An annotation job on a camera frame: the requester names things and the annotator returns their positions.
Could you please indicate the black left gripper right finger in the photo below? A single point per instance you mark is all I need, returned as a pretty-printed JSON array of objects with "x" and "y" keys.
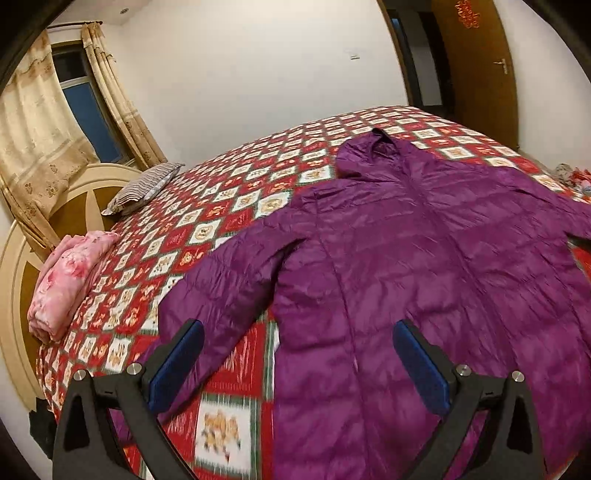
[{"x": 509, "y": 445}]

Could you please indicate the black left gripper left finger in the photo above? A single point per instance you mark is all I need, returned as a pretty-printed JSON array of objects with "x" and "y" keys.
[{"x": 86, "y": 443}]

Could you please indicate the purple quilted hooded jacket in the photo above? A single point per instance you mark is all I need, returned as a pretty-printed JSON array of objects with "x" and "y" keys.
[{"x": 476, "y": 256}]

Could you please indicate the red patchwork bear bedspread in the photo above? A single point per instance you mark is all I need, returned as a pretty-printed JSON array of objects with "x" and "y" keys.
[{"x": 225, "y": 430}]

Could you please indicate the pink floral folded blanket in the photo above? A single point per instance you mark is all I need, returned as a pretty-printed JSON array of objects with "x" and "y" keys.
[{"x": 64, "y": 281}]

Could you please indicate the beige wooden headboard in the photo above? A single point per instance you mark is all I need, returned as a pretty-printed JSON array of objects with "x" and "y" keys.
[{"x": 76, "y": 212}]

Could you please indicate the striped grey pillow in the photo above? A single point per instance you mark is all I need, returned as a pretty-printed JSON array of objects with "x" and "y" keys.
[{"x": 141, "y": 191}]

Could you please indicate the beige patterned left curtain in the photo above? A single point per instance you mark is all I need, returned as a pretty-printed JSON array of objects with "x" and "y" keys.
[{"x": 43, "y": 148}]

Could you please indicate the beige patterned curtain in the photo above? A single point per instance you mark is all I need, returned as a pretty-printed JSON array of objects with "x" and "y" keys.
[
  {"x": 43, "y": 148},
  {"x": 129, "y": 122}
]

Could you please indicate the beige patterned right curtain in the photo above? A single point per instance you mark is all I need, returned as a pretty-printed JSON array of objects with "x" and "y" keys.
[{"x": 129, "y": 122}]

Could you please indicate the dark blue window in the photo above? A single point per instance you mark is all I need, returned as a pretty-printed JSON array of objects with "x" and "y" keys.
[{"x": 88, "y": 105}]

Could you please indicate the brown wooden door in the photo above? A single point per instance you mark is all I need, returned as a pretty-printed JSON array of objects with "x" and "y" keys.
[{"x": 485, "y": 98}]

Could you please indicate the red paper door decoration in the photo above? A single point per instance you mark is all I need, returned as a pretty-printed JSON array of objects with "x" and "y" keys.
[{"x": 468, "y": 17}]

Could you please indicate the metal door handle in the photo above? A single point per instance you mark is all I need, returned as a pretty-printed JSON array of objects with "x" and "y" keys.
[{"x": 503, "y": 64}]

